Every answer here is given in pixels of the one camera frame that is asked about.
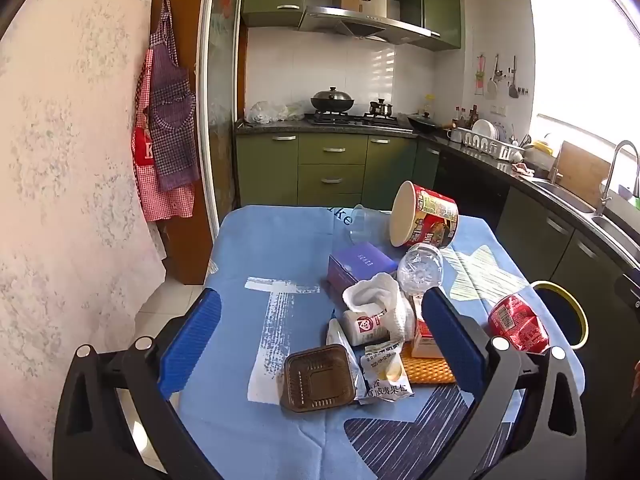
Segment red snack packet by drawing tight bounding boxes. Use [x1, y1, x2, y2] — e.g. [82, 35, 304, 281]
[487, 294, 550, 355]

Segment white snack wrapper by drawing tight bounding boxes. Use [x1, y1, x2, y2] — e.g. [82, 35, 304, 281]
[357, 340, 415, 405]

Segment yellow rimmed black bin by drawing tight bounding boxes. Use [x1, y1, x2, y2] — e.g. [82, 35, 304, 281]
[530, 281, 588, 351]

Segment white pill bottle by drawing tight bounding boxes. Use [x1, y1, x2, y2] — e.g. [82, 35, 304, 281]
[341, 307, 391, 347]

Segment bright window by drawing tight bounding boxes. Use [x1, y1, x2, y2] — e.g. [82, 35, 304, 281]
[527, 0, 640, 161]

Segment purple checked apron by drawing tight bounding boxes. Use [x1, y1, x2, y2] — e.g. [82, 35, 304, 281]
[148, 0, 201, 192]

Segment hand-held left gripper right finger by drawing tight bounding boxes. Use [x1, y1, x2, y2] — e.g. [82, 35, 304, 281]
[421, 286, 587, 480]

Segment white dish rack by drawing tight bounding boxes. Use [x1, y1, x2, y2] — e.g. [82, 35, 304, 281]
[452, 127, 523, 162]

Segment purple box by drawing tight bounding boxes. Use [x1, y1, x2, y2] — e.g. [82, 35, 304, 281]
[327, 242, 400, 301]

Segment gas stove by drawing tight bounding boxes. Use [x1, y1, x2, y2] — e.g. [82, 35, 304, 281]
[305, 112, 401, 127]

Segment red instant noodle cup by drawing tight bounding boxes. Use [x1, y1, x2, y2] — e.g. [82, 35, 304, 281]
[389, 180, 460, 250]

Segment brown plastic tray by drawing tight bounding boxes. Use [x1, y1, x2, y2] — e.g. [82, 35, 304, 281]
[283, 346, 357, 413]

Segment red checked apron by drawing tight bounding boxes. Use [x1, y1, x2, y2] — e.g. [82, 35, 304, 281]
[132, 47, 196, 222]

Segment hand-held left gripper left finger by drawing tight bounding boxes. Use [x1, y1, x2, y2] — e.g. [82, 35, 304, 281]
[52, 287, 223, 480]

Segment dark base cabinets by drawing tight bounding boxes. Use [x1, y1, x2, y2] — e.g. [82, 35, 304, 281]
[415, 140, 640, 441]

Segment black lidded wok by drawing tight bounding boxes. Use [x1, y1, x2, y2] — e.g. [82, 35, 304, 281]
[310, 86, 356, 112]

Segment wooden cutting board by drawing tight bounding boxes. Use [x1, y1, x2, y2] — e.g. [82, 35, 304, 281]
[555, 141, 612, 207]

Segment steel double sink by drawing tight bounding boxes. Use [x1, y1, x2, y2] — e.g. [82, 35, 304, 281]
[532, 177, 640, 241]

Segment white cloth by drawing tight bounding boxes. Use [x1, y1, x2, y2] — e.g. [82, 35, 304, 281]
[342, 272, 418, 343]

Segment row of condiment bottles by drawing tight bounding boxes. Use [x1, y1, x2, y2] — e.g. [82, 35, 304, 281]
[451, 104, 481, 130]

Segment orange white carton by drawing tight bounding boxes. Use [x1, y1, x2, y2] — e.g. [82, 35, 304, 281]
[411, 295, 446, 359]

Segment clear plastic cup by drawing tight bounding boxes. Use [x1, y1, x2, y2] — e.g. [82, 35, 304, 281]
[348, 204, 387, 246]

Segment blue printed tablecloth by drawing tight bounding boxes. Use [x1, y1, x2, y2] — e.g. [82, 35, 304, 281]
[177, 204, 586, 480]

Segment black stone countertop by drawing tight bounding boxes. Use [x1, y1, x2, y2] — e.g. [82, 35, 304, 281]
[234, 119, 640, 281]

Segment tall steel faucet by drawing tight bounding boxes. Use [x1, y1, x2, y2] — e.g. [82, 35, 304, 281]
[595, 140, 640, 216]

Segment clear plastic bags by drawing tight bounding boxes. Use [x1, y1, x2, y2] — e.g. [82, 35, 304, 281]
[243, 100, 306, 125]

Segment black lidded pan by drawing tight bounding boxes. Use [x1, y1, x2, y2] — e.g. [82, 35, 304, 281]
[406, 111, 438, 135]

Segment green base cabinets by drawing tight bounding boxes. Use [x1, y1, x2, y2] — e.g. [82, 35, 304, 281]
[235, 133, 418, 209]

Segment white hanging spatula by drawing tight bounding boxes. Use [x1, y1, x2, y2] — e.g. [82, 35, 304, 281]
[486, 55, 501, 101]

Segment clear plastic bottle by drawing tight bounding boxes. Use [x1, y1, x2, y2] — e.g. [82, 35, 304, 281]
[396, 243, 445, 297]

